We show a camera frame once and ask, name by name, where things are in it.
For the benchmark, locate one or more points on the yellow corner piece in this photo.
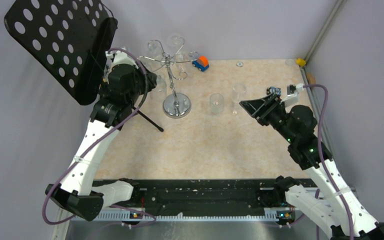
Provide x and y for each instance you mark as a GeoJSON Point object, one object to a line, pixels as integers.
{"type": "Point", "coordinates": [301, 62]}

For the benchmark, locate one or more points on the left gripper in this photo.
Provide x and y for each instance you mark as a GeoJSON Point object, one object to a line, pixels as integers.
{"type": "Point", "coordinates": [150, 78]}

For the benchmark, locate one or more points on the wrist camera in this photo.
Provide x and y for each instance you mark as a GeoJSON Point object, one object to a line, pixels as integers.
{"type": "Point", "coordinates": [293, 94]}
{"type": "Point", "coordinates": [115, 57]}

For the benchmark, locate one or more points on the wine glass removed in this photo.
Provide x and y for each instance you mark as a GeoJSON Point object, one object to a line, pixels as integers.
{"type": "Point", "coordinates": [239, 90]}
{"type": "Point", "coordinates": [159, 93]}
{"type": "Point", "coordinates": [216, 103]}

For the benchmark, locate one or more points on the small wooden block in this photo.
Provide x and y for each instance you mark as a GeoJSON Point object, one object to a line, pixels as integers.
{"type": "Point", "coordinates": [311, 80]}

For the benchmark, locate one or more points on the black perforated music stand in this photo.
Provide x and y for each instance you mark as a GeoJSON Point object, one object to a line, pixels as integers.
{"type": "Point", "coordinates": [69, 38]}

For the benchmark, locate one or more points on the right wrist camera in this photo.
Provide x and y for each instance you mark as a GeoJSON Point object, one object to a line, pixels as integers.
{"type": "Point", "coordinates": [293, 94]}

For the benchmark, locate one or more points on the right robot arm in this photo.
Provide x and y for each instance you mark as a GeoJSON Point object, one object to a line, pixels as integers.
{"type": "Point", "coordinates": [344, 217]}

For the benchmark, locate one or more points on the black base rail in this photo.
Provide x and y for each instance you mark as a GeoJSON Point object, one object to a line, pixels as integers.
{"type": "Point", "coordinates": [203, 200]}

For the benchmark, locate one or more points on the orange blue toy car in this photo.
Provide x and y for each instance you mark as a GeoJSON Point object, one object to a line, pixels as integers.
{"type": "Point", "coordinates": [201, 63]}

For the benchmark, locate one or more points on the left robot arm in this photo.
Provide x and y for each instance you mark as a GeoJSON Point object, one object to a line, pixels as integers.
{"type": "Point", "coordinates": [122, 94]}

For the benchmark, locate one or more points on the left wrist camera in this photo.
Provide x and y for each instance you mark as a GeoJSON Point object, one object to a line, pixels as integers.
{"type": "Point", "coordinates": [115, 57]}

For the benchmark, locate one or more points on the chrome wine glass rack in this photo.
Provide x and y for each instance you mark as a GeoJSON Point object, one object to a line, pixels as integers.
{"type": "Point", "coordinates": [176, 105]}

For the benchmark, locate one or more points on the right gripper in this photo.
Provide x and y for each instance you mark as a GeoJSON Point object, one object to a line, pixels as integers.
{"type": "Point", "coordinates": [260, 109]}

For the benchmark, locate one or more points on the wine glass on rack far-left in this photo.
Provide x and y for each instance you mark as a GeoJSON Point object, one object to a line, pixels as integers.
{"type": "Point", "coordinates": [154, 50]}

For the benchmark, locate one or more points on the white round token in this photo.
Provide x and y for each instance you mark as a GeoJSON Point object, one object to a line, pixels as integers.
{"type": "Point", "coordinates": [239, 64]}

